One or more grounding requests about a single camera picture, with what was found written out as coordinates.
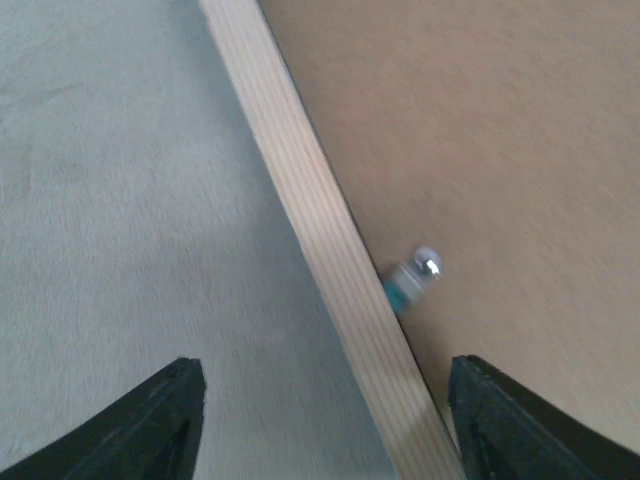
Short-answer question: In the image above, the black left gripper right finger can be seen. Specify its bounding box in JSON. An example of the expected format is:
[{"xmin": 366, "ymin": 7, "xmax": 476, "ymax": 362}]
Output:
[{"xmin": 448, "ymin": 355, "xmax": 639, "ymax": 479}]

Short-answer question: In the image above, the brown frame backing board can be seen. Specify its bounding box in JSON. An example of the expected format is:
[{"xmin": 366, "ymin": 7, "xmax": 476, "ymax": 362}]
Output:
[{"xmin": 262, "ymin": 1, "xmax": 639, "ymax": 449}]

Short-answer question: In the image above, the metal frame clip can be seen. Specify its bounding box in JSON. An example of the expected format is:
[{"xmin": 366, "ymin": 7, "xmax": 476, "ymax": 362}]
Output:
[{"xmin": 383, "ymin": 246, "xmax": 442, "ymax": 315}]

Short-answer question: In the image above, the blue wooden picture frame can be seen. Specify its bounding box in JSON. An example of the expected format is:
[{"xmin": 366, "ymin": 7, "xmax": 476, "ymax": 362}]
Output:
[{"xmin": 201, "ymin": 1, "xmax": 464, "ymax": 479}]

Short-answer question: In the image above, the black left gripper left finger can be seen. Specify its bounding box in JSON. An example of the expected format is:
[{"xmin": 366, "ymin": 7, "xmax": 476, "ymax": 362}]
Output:
[{"xmin": 1, "ymin": 357, "xmax": 205, "ymax": 479}]

